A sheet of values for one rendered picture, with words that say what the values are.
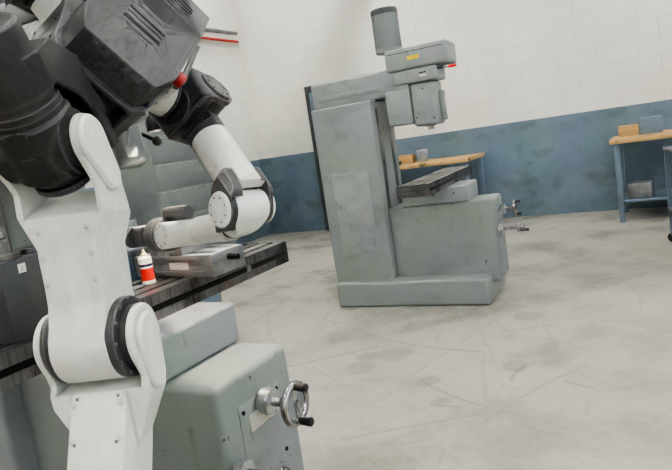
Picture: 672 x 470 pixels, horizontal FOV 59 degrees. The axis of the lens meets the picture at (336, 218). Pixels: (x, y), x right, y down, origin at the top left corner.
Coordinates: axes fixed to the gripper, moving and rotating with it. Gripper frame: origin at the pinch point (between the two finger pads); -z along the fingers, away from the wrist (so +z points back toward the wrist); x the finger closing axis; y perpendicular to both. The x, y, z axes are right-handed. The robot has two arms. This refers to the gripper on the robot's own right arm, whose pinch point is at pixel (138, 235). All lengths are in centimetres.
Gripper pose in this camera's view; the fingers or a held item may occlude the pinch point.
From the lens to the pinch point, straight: 171.6
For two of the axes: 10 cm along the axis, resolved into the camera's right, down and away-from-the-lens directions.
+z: 7.1, -0.5, -7.0
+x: -6.9, 1.3, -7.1
